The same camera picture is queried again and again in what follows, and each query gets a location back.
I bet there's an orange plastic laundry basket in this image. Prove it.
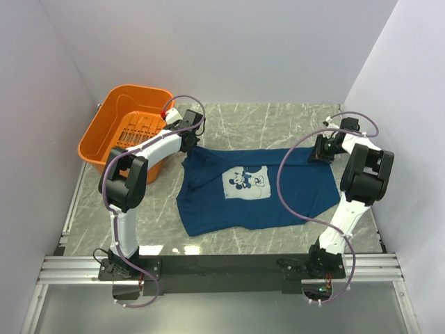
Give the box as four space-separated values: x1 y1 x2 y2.
78 84 172 173

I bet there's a blue Mickey Mouse t-shirt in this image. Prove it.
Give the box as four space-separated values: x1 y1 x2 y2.
177 147 340 237

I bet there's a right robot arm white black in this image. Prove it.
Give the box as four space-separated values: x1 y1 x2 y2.
305 117 395 278

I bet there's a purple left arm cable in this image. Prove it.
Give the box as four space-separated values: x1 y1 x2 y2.
100 94 207 309

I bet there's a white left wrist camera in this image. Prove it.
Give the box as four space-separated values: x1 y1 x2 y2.
161 108 182 125

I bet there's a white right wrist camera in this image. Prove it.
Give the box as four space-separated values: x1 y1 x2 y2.
323 117 339 129

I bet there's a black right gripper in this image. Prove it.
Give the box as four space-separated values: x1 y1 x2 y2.
307 134 348 163

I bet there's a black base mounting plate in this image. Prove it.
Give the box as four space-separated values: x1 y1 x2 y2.
98 254 346 296

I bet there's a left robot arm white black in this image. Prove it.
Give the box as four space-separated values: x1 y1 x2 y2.
99 108 205 280

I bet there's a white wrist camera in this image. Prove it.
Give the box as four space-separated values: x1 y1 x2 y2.
323 117 339 129
161 108 182 125

